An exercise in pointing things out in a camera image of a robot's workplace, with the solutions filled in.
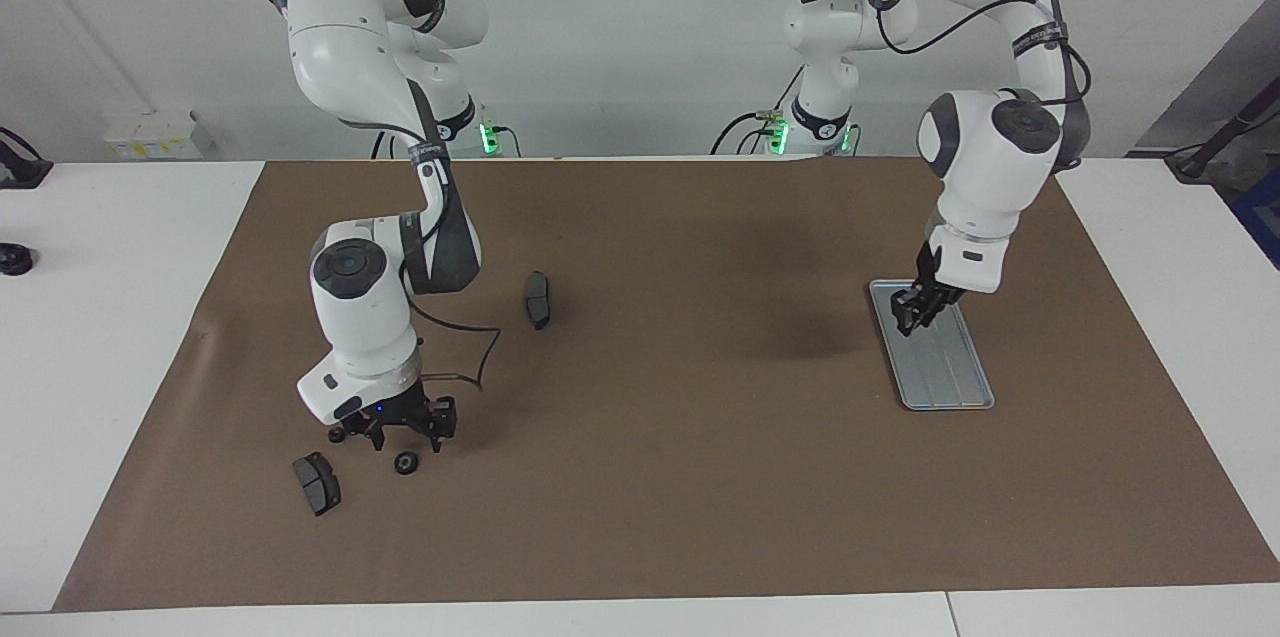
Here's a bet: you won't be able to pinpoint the silver metal tray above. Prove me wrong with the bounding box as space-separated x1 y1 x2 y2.
868 279 997 412

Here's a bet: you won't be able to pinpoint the short grey brake pad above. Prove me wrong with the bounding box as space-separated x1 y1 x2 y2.
292 452 342 518

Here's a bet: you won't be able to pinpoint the long grey brake pad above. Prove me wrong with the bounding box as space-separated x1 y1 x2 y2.
523 271 554 331

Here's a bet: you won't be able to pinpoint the brown table mat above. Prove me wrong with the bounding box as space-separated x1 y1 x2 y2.
52 155 1280 613

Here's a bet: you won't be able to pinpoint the black stand pole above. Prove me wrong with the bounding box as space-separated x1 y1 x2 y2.
1165 77 1280 184

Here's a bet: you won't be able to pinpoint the blue crate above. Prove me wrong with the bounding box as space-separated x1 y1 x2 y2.
1232 172 1280 270

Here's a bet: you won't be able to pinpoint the black table clamp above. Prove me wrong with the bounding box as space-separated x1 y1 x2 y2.
0 127 53 190

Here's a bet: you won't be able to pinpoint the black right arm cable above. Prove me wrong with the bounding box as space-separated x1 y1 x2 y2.
405 82 502 393

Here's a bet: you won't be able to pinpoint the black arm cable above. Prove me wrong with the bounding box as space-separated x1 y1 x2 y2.
870 0 1093 168
405 82 502 393

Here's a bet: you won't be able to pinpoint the black base cables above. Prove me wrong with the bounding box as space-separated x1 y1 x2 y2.
710 67 806 156

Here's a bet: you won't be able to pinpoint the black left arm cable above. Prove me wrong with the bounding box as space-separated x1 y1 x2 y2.
870 0 1093 168

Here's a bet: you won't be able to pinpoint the white wall socket box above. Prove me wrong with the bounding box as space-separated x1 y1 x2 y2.
104 110 216 160

